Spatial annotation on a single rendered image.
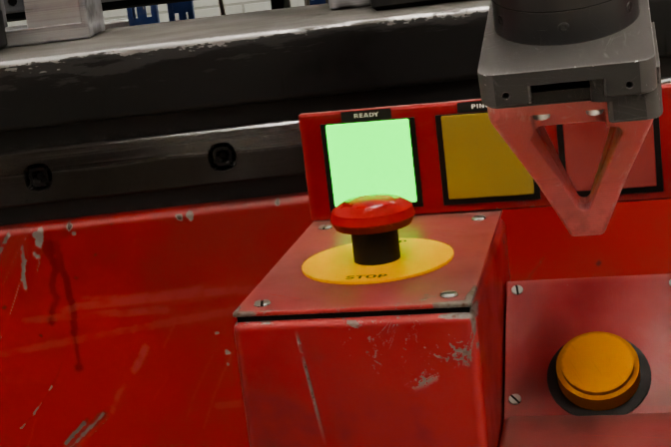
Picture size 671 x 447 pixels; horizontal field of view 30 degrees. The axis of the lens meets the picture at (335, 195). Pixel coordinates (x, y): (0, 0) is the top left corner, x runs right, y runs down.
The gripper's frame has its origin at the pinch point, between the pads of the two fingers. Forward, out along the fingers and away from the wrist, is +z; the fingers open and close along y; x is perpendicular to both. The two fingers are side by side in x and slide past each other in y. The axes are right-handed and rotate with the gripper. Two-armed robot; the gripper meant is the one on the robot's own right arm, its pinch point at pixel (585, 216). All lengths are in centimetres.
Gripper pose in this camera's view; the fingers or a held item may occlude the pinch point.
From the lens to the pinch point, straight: 55.3
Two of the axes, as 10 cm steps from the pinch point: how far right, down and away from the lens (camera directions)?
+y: 1.7, -4.8, 8.6
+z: 1.8, 8.8, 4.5
